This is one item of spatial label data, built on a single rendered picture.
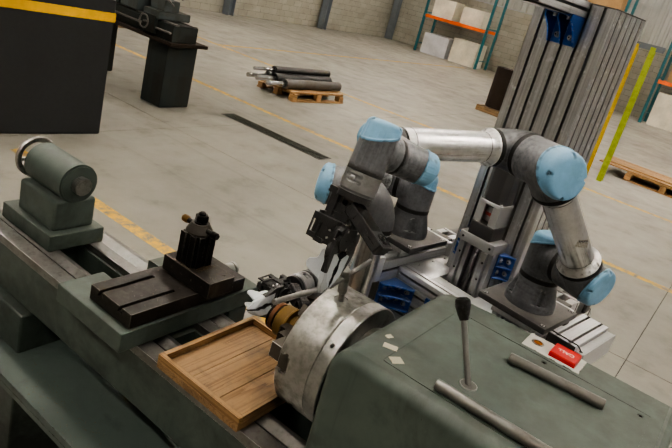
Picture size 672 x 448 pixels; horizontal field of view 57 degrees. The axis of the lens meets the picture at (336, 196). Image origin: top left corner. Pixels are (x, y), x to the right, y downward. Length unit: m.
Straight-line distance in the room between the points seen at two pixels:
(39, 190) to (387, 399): 1.46
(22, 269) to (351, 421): 1.32
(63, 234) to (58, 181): 0.18
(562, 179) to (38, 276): 1.57
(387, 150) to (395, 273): 0.99
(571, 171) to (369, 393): 0.68
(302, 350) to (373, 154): 0.48
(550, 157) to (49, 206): 1.55
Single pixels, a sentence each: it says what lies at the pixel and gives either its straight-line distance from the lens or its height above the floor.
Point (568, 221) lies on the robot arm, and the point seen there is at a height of 1.51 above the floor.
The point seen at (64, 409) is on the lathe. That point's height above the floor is 0.54.
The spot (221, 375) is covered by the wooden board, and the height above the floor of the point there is 0.88.
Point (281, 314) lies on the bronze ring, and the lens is 1.59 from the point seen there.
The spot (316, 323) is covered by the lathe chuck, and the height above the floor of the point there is 1.20.
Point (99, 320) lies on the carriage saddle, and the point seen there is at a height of 0.92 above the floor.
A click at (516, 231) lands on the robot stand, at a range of 2.12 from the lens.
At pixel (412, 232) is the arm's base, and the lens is 2.13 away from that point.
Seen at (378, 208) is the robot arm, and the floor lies 1.37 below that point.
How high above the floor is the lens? 1.91
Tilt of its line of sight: 19 degrees down
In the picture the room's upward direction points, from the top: 15 degrees clockwise
